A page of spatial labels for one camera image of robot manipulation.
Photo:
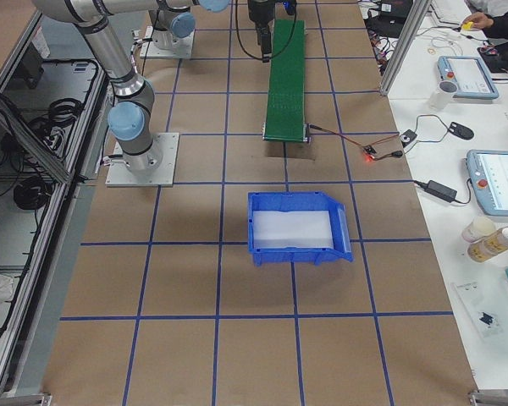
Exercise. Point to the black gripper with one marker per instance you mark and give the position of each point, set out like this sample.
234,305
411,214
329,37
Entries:
259,12

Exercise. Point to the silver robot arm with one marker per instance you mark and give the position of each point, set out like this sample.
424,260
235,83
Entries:
129,119
175,18

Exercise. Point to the green conveyor belt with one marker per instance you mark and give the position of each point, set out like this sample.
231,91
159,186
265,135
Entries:
285,117

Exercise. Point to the small red-lit sensor board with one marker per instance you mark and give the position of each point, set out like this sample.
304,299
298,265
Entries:
369,153

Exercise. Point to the blue plastic bin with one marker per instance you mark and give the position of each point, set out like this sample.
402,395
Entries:
300,226

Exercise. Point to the far teach pendant tablet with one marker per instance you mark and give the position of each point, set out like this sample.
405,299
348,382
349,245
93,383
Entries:
470,75

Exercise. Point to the teach pendant tablet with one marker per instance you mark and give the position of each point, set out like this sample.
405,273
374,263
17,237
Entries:
488,172
470,75

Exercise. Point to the black computer mouse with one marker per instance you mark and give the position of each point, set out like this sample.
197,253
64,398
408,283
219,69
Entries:
461,131

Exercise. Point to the black power adapter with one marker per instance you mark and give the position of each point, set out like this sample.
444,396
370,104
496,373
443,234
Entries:
440,191

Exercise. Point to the near teach pendant tablet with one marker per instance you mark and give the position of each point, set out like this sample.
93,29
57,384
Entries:
488,172

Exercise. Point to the white paper cup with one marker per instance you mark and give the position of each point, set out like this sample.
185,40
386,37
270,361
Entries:
478,228

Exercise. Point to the yellow drink can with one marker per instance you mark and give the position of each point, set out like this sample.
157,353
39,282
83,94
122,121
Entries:
490,246

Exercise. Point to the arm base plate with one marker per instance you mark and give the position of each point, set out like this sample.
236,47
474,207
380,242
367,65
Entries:
153,168
165,45

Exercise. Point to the aluminium frame post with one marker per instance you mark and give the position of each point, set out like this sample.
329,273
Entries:
416,16

